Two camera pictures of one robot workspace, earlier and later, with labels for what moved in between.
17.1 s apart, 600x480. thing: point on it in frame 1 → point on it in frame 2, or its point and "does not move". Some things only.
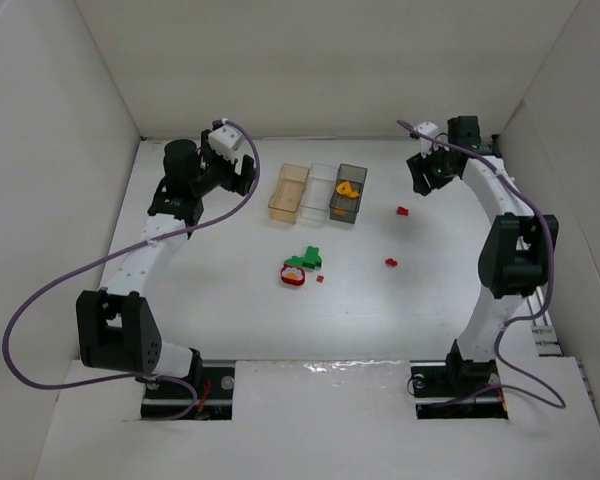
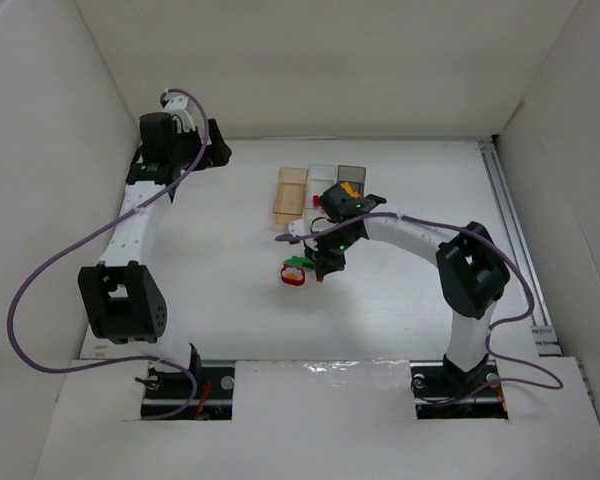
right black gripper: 421,173 → 327,261
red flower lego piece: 293,275 does not move
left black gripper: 245,172 → 215,142
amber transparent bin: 285,200 does not move
